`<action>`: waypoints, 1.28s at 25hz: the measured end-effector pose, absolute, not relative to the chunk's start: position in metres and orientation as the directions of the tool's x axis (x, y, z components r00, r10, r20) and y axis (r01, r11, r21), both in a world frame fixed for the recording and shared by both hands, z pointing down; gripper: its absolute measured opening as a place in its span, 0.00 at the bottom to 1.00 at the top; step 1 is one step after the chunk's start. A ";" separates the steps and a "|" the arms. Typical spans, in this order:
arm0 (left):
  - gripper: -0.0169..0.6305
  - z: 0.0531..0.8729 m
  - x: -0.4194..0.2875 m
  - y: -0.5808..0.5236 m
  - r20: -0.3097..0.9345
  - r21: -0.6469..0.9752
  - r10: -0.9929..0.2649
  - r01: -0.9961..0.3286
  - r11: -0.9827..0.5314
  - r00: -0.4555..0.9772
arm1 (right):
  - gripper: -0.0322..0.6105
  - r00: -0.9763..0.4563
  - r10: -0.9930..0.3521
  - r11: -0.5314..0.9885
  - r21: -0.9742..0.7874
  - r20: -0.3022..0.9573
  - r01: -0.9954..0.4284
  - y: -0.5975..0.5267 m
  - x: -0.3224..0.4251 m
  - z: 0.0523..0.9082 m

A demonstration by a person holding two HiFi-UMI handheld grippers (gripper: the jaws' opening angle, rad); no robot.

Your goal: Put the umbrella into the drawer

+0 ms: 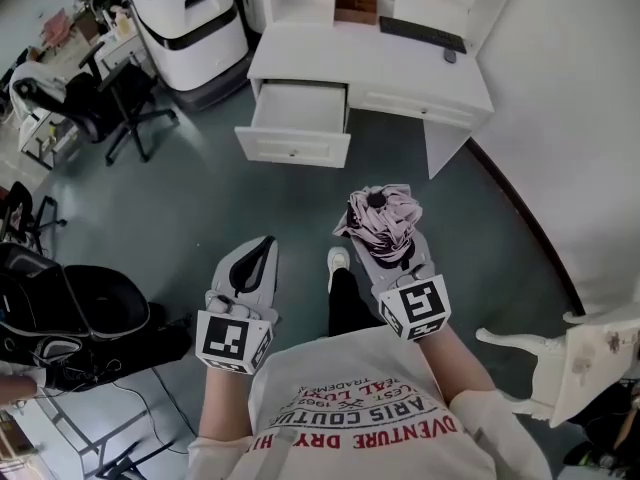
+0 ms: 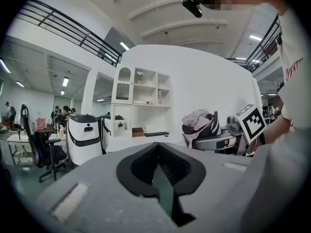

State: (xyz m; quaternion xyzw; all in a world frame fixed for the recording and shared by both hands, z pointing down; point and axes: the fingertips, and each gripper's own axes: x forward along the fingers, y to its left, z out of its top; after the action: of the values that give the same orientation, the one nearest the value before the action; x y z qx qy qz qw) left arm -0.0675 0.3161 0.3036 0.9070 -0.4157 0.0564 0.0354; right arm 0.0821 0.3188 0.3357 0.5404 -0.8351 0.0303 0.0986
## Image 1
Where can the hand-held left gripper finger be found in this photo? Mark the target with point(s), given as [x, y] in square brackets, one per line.
[270, 283]
[222, 270]

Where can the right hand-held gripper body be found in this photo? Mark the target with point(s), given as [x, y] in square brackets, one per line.
[417, 303]

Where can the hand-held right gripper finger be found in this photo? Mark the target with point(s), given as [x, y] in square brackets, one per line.
[424, 253]
[366, 265]

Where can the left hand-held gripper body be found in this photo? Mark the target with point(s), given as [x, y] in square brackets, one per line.
[222, 340]

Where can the pink black umbrella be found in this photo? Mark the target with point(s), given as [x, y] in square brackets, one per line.
[385, 218]

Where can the person's left forearm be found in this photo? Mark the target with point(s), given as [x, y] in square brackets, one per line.
[225, 403]

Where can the person's right forearm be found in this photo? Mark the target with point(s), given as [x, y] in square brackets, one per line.
[450, 363]

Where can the wide white drawer front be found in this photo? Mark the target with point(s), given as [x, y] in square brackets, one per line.
[415, 108]

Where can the white desk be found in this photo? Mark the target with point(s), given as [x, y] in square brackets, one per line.
[360, 58]

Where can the person's white shoe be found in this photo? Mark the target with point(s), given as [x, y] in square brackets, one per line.
[337, 260]

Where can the person's black trousers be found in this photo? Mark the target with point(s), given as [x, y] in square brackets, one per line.
[345, 308]

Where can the person's white printed shirt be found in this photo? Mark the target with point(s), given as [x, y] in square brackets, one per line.
[375, 368]

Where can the black backpack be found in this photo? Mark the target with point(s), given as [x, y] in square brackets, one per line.
[30, 308]

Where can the dark grey computer mouse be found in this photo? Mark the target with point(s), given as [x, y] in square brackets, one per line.
[449, 55]

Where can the black office chair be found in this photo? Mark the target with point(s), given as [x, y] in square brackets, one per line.
[92, 108]

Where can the white and black machine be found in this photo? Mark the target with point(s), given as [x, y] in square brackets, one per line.
[200, 53]

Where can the black keyboard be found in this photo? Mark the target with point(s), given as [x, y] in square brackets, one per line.
[420, 33]

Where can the brown wooden organiser box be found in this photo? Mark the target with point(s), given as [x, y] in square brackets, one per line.
[355, 10]

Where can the grey cloth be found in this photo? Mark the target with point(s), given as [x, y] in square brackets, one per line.
[37, 80]

